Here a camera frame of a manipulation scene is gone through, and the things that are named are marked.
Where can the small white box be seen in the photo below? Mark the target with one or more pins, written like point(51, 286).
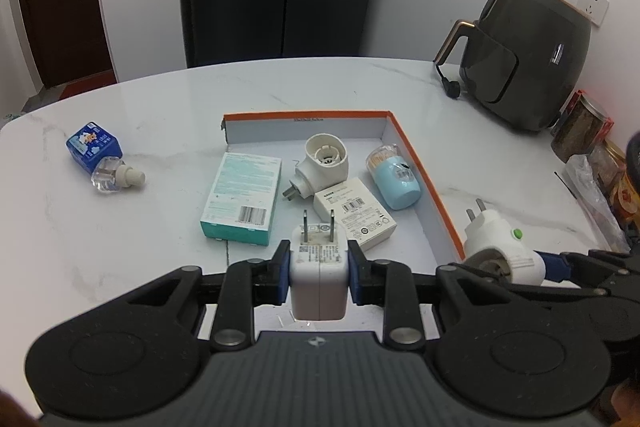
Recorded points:
point(350, 207)

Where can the glass jar with dark contents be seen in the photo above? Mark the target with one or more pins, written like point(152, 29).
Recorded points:
point(580, 127)

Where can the blue printed box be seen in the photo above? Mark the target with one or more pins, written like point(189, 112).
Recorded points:
point(95, 144)

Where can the teal and white box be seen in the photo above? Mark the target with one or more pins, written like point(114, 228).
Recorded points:
point(240, 192)

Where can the glass jar with brown contents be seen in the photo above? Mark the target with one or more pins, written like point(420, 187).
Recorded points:
point(610, 162)

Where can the red doormat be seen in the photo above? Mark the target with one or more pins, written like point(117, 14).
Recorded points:
point(90, 84)

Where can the light blue toothpick holder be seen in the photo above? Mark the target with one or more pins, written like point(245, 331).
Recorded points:
point(397, 184)

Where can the dark air fryer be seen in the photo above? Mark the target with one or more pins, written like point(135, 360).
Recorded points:
point(530, 57)

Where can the thin black stick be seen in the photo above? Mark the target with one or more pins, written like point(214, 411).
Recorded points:
point(567, 184)

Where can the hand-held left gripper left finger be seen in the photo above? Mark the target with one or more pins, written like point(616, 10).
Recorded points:
point(281, 272)

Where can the white wall socket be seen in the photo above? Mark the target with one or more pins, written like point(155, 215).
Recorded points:
point(595, 4)

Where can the orange snack packet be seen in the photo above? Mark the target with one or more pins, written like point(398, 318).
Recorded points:
point(627, 202)

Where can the white square charger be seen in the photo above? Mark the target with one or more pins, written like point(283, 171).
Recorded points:
point(320, 287)

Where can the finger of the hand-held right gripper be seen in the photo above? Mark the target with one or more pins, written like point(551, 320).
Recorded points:
point(560, 297)
point(555, 266)

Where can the orange-edged cardboard tray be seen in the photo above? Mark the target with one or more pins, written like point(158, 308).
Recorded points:
point(360, 132)

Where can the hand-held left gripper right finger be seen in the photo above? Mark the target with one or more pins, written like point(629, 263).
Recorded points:
point(357, 277)

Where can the clear plastic bag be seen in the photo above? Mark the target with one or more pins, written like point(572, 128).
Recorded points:
point(595, 202)

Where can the white plug-in vaporizer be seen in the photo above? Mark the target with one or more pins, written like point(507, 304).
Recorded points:
point(325, 172)
point(500, 232)

